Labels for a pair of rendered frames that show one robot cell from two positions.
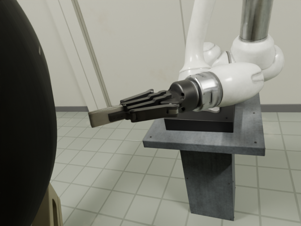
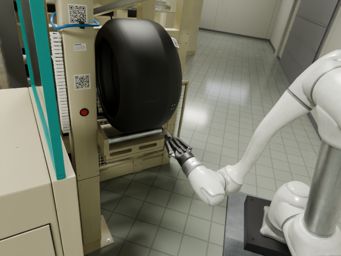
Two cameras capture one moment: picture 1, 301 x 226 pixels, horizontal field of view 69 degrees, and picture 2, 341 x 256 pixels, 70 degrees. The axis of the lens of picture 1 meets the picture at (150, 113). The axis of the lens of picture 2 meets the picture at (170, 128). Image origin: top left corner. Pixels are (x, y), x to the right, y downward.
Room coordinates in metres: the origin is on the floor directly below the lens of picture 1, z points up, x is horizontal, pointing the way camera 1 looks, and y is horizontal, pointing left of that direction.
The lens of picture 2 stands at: (0.14, -0.90, 1.66)
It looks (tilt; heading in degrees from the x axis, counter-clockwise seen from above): 30 degrees down; 74
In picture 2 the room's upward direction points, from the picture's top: 8 degrees clockwise
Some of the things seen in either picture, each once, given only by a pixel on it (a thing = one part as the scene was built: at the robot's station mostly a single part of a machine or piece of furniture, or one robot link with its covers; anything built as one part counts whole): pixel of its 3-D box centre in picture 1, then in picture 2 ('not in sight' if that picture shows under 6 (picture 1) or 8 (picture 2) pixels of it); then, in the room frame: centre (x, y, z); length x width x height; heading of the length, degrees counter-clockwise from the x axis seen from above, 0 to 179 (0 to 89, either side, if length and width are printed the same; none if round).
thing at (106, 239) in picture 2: not in sight; (90, 234); (-0.02, 0.31, 0.01); 0.27 x 0.27 x 0.02; 19
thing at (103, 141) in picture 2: not in sight; (96, 128); (0.05, 0.35, 0.90); 0.40 x 0.03 x 0.10; 109
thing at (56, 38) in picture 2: not in sight; (62, 86); (-0.09, 0.25, 1.19); 0.05 x 0.04 x 0.48; 109
